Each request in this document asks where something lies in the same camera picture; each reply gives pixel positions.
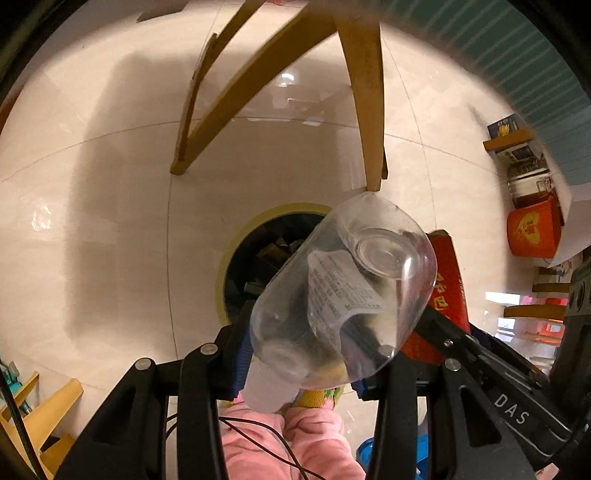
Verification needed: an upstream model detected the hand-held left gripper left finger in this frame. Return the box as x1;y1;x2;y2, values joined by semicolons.
55;305;254;480

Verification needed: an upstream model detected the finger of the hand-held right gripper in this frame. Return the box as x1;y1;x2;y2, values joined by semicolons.
413;305;495;370

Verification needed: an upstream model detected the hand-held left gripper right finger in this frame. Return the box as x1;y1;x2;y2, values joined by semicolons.
344;318;527;480

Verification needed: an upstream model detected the red packet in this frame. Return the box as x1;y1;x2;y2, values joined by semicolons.
399;229;472;365

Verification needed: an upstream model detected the clear plastic bottle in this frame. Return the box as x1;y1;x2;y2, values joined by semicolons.
242;193;438;414

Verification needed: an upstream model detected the yellow rimmed trash bin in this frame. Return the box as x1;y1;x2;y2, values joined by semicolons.
216;202;333;326

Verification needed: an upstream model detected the yellow green slipper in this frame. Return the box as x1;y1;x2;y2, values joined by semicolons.
295;385;347;411

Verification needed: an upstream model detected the person's pink pants leg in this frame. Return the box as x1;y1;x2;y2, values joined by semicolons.
219;392;365;480

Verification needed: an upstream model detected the orange red bucket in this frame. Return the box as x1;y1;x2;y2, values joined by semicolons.
507;196;561;258

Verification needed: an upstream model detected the glass jar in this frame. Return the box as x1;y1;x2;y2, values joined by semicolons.
507;159;552;208

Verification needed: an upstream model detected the yellow plastic stool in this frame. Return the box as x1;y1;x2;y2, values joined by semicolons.
0;371;84;480

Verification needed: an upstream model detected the blue yellow box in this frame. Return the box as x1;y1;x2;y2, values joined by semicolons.
487;115;546;162

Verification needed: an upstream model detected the teal plastic toy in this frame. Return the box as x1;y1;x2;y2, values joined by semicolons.
0;357;21;416

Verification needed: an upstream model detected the tree print tablecloth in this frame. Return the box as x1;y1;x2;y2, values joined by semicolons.
379;0;591;204

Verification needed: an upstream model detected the thin black cable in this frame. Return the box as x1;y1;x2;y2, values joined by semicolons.
166;413;324;480

